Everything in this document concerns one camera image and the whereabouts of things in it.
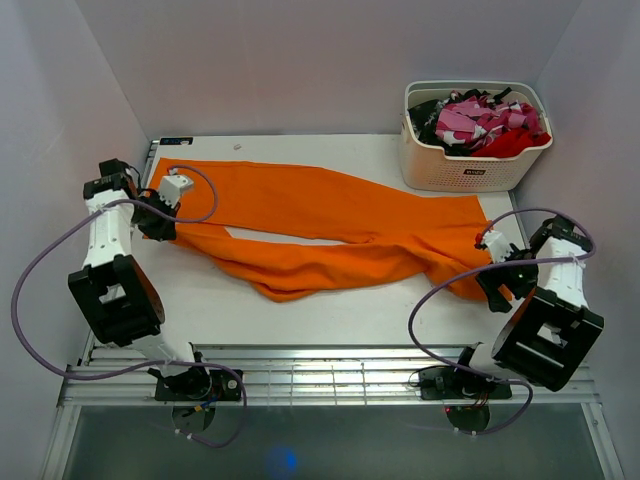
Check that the orange trousers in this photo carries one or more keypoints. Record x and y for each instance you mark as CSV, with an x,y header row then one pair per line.
x,y
291,231

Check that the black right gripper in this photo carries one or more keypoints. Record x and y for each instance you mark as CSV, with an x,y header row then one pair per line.
x,y
490,280

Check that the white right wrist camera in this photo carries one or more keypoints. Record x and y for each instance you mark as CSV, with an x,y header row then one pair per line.
x,y
496,244

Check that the red garment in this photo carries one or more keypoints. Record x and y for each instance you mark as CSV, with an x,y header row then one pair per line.
x,y
512,143

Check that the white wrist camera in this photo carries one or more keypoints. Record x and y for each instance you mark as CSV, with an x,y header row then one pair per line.
x,y
496,244
172,187

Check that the black label sticker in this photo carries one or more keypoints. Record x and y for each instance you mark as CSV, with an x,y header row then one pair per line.
x,y
175,141

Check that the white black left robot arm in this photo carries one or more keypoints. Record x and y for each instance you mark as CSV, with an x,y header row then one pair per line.
x,y
114,294

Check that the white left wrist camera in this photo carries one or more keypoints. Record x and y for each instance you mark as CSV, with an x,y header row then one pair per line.
x,y
172,187

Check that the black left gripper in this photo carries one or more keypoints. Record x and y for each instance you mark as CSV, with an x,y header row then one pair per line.
x,y
164,231

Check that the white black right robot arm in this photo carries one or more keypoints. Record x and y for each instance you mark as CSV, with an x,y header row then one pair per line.
x,y
552,328

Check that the pink patterned garment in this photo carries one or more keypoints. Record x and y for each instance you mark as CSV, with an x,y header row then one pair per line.
x,y
479,121

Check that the cream plastic laundry basket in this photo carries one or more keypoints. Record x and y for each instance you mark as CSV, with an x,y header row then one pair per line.
x,y
453,168

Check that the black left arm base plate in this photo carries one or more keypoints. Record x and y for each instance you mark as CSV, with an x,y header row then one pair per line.
x,y
225,385

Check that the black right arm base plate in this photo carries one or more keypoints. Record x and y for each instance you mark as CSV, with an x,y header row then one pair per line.
x,y
449,383

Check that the black garment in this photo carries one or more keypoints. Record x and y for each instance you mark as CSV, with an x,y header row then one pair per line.
x,y
424,118

